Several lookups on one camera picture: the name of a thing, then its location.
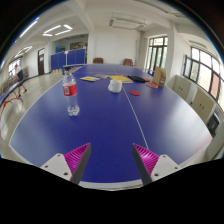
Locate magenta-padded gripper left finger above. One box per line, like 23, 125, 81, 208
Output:
40, 142, 92, 185

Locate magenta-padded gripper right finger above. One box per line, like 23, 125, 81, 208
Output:
131, 142, 183, 186

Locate clear red-labelled plastic bottle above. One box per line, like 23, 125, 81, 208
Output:
62, 65, 81, 117

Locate white two-door cabinet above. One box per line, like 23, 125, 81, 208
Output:
189, 87, 214, 116
172, 75, 193, 101

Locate white ceramic mug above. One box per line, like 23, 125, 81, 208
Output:
107, 79, 123, 94

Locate yellow and blue booklet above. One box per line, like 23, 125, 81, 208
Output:
79, 76, 101, 83

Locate black table tennis paddle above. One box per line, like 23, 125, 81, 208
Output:
127, 75, 146, 84

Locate brown cardboard box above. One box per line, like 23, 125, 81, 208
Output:
152, 66, 167, 88

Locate yellow book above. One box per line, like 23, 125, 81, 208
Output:
108, 75, 134, 84

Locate grey patterned book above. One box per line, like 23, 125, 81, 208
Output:
93, 73, 111, 80

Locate blue-framed table tennis net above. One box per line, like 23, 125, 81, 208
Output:
63, 63, 87, 73

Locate blue red-legged table tennis table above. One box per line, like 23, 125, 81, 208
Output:
0, 79, 24, 118

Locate dark-framed wide window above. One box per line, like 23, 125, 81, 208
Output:
182, 46, 224, 111

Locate blue partition boards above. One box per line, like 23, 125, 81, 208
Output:
50, 48, 87, 71

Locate dark wooden door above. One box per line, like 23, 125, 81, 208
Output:
37, 48, 46, 76

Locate dark-framed tall window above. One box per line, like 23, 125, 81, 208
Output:
146, 35, 169, 73

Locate white ceiling light strips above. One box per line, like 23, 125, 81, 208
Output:
13, 19, 74, 59

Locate ceiling air conditioner unit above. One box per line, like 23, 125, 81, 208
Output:
108, 16, 148, 31

